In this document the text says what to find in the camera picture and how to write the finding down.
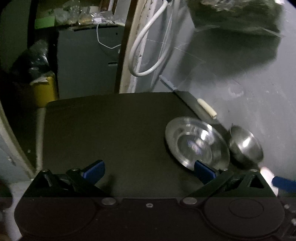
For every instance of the small steel bowl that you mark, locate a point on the small steel bowl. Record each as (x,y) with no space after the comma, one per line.
(247,146)

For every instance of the dark green bundle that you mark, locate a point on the dark green bundle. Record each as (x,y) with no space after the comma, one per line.
(235,14)

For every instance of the grey metal cabinet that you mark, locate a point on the grey metal cabinet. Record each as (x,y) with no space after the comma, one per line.
(85,69)

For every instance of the cream stick-shaped object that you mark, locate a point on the cream stick-shaped object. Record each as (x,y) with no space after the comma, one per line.
(207,108)

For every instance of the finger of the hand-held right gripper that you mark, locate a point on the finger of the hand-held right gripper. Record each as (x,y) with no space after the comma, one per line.
(284,183)

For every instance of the steel plate with blue sticker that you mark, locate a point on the steel plate with blue sticker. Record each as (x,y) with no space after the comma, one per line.
(185,134)

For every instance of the green box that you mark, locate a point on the green box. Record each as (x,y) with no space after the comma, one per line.
(45,23)

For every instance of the black garbage bag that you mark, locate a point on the black garbage bag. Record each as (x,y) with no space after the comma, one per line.
(34,60)

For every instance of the yellow bin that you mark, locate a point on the yellow bin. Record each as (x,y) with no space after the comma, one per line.
(45,92)

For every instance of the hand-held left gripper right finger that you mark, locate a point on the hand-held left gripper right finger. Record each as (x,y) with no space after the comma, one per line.
(204,171)

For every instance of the cream door jamb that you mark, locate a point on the cream door jamb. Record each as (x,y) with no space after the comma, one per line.
(126,69)

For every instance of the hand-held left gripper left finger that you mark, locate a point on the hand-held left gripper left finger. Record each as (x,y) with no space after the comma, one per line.
(94,171)

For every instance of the pile of clear plastic packets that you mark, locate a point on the pile of clear plastic packets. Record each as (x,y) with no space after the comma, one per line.
(64,15)

